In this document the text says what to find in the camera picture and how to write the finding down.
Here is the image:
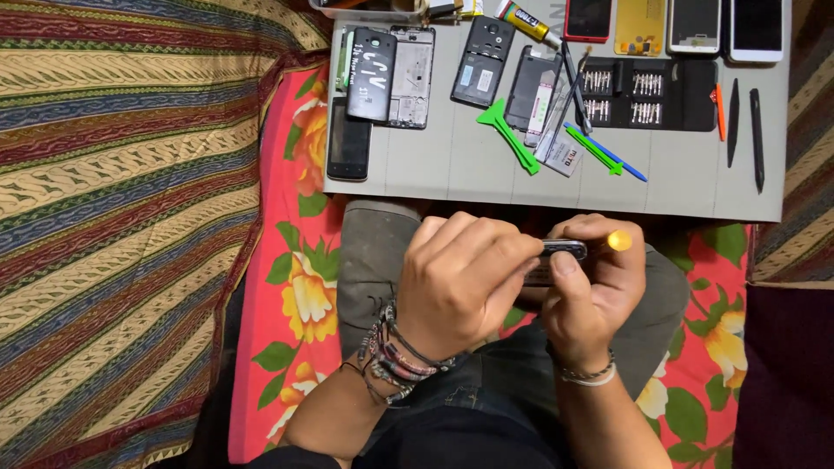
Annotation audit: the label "person's left hand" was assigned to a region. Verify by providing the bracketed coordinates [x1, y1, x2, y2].
[397, 211, 546, 363]

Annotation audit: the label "small green pry tool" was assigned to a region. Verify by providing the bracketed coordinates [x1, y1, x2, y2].
[565, 125, 625, 177]

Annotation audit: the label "striped batik cloth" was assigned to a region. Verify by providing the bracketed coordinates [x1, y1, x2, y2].
[0, 0, 334, 469]

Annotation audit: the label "person's right hand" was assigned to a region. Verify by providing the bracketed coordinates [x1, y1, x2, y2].
[542, 214, 647, 373]

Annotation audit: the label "small silver-edged phone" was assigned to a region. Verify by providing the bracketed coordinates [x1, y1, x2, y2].
[521, 238, 589, 288]

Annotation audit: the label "clear plastic container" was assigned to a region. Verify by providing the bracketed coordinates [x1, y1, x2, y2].
[308, 0, 429, 25]

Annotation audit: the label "black phone housing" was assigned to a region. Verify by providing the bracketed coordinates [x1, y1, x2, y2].
[504, 45, 564, 133]

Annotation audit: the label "black marked phone back cover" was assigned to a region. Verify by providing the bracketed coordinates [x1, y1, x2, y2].
[345, 26, 399, 124]

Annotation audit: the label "orange pry tool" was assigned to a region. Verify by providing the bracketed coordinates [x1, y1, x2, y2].
[709, 83, 727, 143]

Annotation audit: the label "thin silver wrist bracelets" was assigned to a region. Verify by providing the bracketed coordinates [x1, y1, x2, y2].
[547, 347, 617, 389]

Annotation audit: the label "green-edged phone part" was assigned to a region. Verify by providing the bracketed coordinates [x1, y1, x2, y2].
[335, 25, 357, 93]

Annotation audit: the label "black phone with open back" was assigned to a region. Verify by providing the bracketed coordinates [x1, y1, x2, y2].
[450, 16, 517, 109]

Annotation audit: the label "white printed card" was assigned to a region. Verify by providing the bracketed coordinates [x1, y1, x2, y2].
[533, 129, 585, 178]

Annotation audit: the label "red floral cloth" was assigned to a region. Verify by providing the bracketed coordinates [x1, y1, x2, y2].
[228, 62, 753, 469]

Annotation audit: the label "metal tweezers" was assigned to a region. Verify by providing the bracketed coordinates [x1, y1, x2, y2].
[559, 38, 594, 136]

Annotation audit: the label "silver phone middle frame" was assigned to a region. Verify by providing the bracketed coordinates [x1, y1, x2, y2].
[386, 25, 437, 130]

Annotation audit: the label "grey cushion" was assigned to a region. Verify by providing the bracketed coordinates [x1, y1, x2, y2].
[336, 198, 692, 401]

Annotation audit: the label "thin dark screwdriver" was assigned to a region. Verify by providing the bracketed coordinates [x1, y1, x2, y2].
[543, 47, 592, 159]

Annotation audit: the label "red-framed phone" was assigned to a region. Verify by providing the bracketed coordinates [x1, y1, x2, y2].
[563, 0, 614, 44]

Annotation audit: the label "yellow black glue tube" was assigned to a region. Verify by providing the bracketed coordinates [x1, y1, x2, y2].
[494, 0, 563, 51]

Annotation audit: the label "short black spudger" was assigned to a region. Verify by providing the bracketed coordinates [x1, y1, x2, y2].
[726, 77, 741, 169]

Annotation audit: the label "dark maroon cloth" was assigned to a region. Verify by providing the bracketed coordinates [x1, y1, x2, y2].
[731, 282, 834, 469]

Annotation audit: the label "yellow phone back panel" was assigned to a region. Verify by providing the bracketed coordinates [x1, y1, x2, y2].
[614, 0, 667, 58]

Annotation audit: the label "small yellow black parts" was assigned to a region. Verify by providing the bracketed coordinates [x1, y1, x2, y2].
[427, 0, 485, 20]

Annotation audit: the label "black screwdriver bit case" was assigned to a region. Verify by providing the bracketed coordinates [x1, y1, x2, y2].
[576, 56, 719, 133]

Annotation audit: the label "grey work mat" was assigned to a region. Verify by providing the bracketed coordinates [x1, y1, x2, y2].
[323, 0, 793, 223]

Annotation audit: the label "blue pry stick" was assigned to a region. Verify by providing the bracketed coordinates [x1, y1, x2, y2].
[563, 121, 649, 184]

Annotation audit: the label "beaded wrist bracelets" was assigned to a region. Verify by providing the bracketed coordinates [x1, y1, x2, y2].
[339, 298, 457, 406]

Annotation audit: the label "person's dark jeans legs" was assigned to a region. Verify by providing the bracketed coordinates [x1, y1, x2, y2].
[248, 322, 577, 469]

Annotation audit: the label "large green pry tool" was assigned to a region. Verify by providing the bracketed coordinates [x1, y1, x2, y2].
[475, 97, 542, 177]

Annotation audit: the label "long black spudger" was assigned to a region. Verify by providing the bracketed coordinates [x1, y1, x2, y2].
[748, 87, 766, 195]

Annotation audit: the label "white phone with black screen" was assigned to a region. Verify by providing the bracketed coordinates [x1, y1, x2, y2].
[726, 0, 785, 64]

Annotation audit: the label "black smartphone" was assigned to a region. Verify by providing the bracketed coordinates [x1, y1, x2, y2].
[326, 96, 374, 182]

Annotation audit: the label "white phone with grey screen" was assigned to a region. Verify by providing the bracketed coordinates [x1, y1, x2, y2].
[666, 0, 723, 56]

